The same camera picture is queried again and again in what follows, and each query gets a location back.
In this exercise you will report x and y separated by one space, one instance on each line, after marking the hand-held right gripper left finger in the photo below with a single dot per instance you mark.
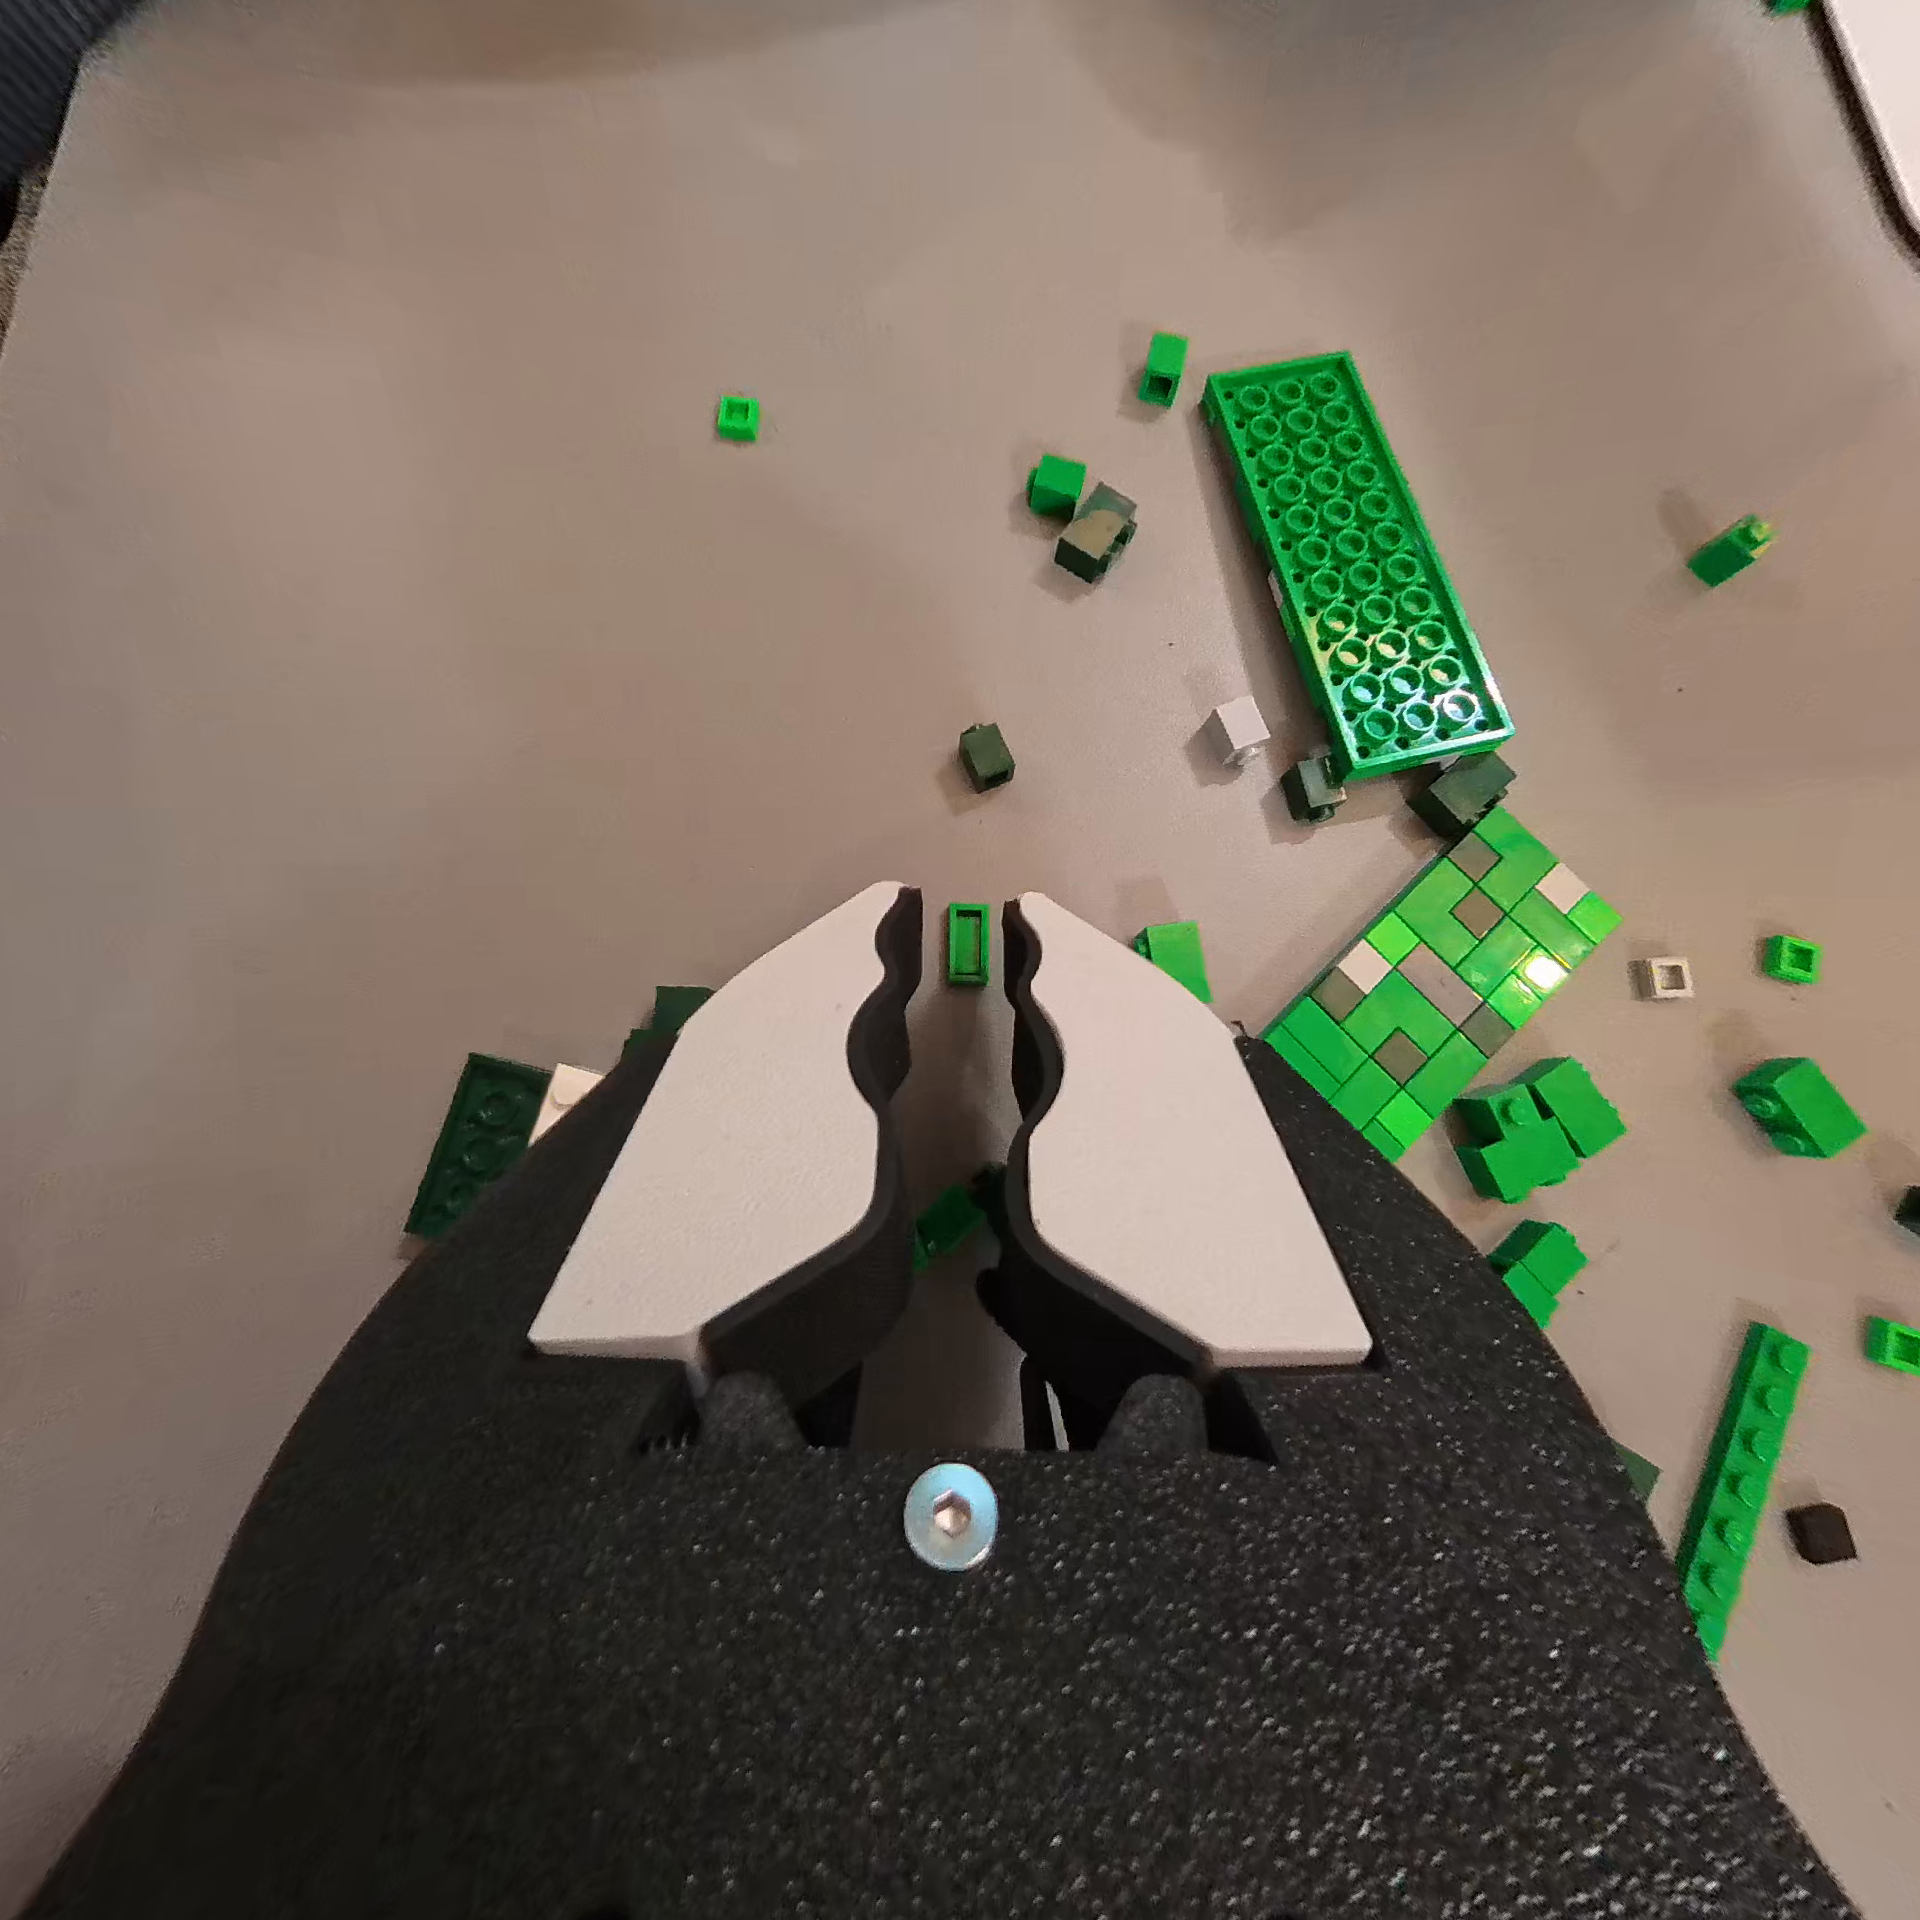
733 1173

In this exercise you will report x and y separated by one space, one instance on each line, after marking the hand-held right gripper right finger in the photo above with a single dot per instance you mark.
1185 1185

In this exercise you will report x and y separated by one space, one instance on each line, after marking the small green brick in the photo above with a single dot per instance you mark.
966 948

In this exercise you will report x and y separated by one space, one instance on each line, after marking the large green brick plate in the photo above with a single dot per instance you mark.
1359 570

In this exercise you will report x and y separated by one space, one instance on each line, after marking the grey desk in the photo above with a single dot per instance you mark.
452 601

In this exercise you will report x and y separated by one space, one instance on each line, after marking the dark green brick plate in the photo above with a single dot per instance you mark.
479 1143

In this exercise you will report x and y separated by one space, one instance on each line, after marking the green mosaic tile panel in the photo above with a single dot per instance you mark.
1438 976

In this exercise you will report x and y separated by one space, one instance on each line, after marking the small white brick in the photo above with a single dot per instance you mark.
1238 733

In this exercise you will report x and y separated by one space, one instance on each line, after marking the scattered small green bricks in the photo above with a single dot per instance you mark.
1800 1106

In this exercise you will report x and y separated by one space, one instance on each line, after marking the long green brick plate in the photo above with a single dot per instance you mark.
1746 1475

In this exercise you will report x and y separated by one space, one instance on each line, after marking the small black tile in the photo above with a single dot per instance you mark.
1819 1532

